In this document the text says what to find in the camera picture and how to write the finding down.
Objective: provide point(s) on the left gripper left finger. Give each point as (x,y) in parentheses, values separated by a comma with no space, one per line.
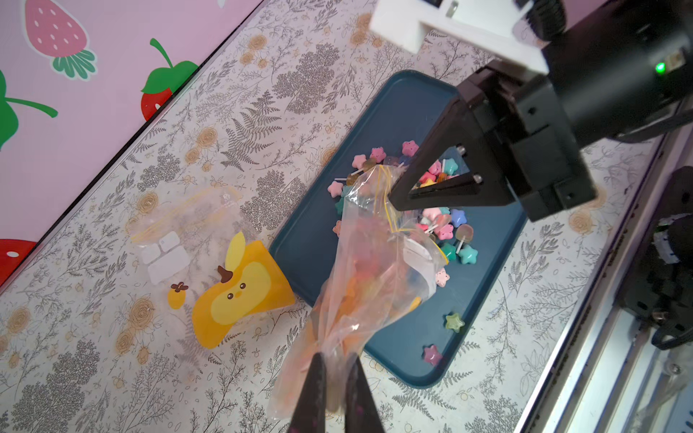
(310,412)

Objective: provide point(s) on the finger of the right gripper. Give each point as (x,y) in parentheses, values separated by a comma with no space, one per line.
(454,167)

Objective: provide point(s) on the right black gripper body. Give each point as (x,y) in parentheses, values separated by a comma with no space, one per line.
(614,75)

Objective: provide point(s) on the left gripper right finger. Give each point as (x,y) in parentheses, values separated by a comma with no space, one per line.
(361,415)

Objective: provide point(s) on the ziploc bag of lollipops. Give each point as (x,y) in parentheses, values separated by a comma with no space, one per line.
(380,274)

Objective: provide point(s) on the ziploc bag of star candies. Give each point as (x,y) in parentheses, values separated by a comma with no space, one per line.
(207,259)

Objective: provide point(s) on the pile of star candies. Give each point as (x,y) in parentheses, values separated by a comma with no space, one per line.
(374,178)

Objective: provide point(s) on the pink star candy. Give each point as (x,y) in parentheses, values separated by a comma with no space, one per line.
(431,355)

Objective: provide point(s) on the green star candy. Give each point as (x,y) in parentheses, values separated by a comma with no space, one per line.
(454,322)

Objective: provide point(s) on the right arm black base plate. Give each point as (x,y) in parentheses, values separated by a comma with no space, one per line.
(657,287)

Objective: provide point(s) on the aluminium rail frame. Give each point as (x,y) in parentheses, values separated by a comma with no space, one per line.
(598,368)

